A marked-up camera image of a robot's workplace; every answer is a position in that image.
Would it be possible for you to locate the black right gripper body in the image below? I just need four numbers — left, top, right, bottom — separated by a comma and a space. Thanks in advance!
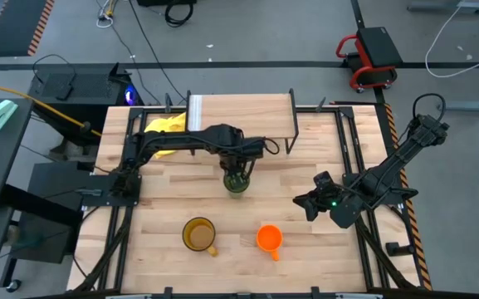
310, 184, 346, 211

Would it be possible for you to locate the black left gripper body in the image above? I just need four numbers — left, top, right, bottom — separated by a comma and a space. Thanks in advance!
218, 139, 266, 174

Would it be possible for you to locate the green translucent plastic tumbler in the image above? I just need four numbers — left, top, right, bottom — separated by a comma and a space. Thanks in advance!
222, 171, 252, 197

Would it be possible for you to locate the orange plastic mug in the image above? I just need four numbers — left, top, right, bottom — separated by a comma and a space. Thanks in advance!
256, 224, 284, 262

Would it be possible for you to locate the amber glass mug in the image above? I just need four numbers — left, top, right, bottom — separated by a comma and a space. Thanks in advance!
181, 216, 219, 257

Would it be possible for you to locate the yellow cloth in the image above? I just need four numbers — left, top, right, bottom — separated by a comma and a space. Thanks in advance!
144, 111, 188, 160

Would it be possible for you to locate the black clamp knob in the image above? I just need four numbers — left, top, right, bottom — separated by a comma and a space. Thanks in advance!
385, 241, 416, 257

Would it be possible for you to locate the orange black hazard tape strip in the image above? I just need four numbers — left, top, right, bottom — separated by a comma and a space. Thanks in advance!
384, 103, 433, 292

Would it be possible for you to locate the black computer tower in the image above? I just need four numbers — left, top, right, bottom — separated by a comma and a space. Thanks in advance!
28, 61, 143, 147

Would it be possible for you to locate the black equipment cart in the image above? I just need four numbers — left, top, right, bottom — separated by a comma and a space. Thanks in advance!
9, 160, 95, 265

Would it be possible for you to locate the mint green stapler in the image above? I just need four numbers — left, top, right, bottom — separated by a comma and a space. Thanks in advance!
0, 99, 19, 132

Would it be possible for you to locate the black mat hazard stripe edge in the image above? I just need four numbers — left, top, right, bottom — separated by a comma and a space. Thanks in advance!
0, 0, 56, 58

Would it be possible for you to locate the wooden shelf black metal frame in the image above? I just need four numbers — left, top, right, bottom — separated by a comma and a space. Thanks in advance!
184, 88, 301, 157

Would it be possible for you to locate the long black floor cable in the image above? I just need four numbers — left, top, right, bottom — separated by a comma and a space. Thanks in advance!
127, 0, 187, 101

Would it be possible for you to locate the black metal table frame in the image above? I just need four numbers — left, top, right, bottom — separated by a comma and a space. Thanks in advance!
72, 104, 422, 299

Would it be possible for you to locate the coiled black cable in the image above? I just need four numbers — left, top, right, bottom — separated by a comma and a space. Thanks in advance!
164, 2, 195, 28

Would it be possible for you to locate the white floor cable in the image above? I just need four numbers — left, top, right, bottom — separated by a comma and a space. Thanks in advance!
424, 5, 479, 79

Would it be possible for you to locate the white yellow cable bundle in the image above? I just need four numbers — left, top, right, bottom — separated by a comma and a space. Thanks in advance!
95, 0, 120, 29

